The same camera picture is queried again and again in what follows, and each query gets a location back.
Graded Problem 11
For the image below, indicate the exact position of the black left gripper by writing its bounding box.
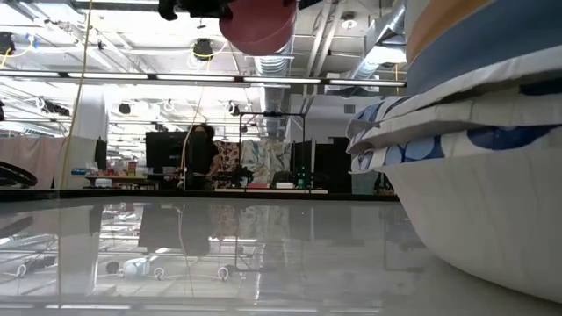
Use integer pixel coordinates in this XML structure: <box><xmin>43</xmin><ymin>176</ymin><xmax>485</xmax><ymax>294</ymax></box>
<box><xmin>157</xmin><ymin>0</ymin><xmax>234</xmax><ymax>22</ymax></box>

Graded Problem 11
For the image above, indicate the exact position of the pink bowl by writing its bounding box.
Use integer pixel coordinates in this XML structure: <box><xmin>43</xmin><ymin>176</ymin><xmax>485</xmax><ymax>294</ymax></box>
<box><xmin>218</xmin><ymin>0</ymin><xmax>299</xmax><ymax>57</ymax></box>

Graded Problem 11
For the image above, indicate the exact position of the cream ribbed bowl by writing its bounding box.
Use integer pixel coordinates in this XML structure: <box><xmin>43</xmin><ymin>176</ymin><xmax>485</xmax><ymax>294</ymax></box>
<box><xmin>403</xmin><ymin>0</ymin><xmax>434</xmax><ymax>39</ymax></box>

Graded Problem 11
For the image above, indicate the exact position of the long ceiling light strip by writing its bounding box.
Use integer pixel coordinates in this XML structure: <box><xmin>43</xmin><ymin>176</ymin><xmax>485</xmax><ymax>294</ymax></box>
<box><xmin>0</xmin><ymin>69</ymin><xmax>407</xmax><ymax>88</ymax></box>

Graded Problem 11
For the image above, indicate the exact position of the person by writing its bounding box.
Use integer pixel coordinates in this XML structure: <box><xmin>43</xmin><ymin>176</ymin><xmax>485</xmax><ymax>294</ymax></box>
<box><xmin>184</xmin><ymin>124</ymin><xmax>220</xmax><ymax>190</ymax></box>

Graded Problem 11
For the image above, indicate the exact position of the large black monitor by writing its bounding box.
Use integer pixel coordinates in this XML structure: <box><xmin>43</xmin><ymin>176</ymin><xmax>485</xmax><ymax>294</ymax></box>
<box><xmin>145</xmin><ymin>131</ymin><xmax>190</xmax><ymax>175</ymax></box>

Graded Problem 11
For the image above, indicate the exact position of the patterned hanging fabric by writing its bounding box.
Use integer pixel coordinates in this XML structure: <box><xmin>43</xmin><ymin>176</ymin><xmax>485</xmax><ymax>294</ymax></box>
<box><xmin>214</xmin><ymin>139</ymin><xmax>293</xmax><ymax>185</ymax></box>

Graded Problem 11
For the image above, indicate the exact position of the small black monitor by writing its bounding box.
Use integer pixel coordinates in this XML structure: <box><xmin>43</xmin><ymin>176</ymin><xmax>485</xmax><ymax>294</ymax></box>
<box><xmin>94</xmin><ymin>138</ymin><xmax>109</xmax><ymax>171</ymax></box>

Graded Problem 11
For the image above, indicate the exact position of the black cabinet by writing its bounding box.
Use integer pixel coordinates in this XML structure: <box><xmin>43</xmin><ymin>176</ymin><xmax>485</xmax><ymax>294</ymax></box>
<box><xmin>292</xmin><ymin>136</ymin><xmax>352</xmax><ymax>194</ymax></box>

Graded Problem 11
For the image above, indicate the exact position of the pink curtain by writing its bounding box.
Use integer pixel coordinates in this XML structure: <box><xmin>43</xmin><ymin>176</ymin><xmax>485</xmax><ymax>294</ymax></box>
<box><xmin>0</xmin><ymin>135</ymin><xmax>67</xmax><ymax>190</ymax></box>

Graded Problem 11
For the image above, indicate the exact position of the black overhead camera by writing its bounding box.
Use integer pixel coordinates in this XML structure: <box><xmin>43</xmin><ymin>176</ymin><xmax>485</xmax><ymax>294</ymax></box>
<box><xmin>191</xmin><ymin>38</ymin><xmax>215</xmax><ymax>61</ymax></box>

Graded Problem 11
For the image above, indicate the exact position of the silver ribbed ventilation duct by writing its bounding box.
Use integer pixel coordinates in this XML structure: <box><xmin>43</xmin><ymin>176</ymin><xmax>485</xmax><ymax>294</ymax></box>
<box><xmin>254</xmin><ymin>54</ymin><xmax>292</xmax><ymax>137</ymax></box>

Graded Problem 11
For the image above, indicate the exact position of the black metal rig frame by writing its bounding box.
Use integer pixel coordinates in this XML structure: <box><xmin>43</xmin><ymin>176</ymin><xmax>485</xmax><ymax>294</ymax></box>
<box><xmin>238</xmin><ymin>111</ymin><xmax>307</xmax><ymax>192</ymax></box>

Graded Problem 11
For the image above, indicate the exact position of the yellow cable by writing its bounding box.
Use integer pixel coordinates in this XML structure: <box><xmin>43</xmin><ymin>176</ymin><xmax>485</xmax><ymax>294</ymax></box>
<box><xmin>56</xmin><ymin>0</ymin><xmax>94</xmax><ymax>190</ymax></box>

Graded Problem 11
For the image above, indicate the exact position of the silver smooth ventilation duct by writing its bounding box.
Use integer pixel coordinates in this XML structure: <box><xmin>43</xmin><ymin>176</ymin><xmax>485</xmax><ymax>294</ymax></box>
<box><xmin>350</xmin><ymin>0</ymin><xmax>407</xmax><ymax>81</ymax></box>

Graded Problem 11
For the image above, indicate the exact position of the black aluminium table frame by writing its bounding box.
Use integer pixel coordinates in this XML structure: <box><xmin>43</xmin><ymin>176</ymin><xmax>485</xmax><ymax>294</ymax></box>
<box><xmin>0</xmin><ymin>188</ymin><xmax>400</xmax><ymax>202</ymax></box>

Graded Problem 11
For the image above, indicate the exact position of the black hose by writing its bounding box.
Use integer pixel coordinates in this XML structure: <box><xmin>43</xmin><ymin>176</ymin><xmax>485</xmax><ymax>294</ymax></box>
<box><xmin>0</xmin><ymin>160</ymin><xmax>39</xmax><ymax>189</ymax></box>

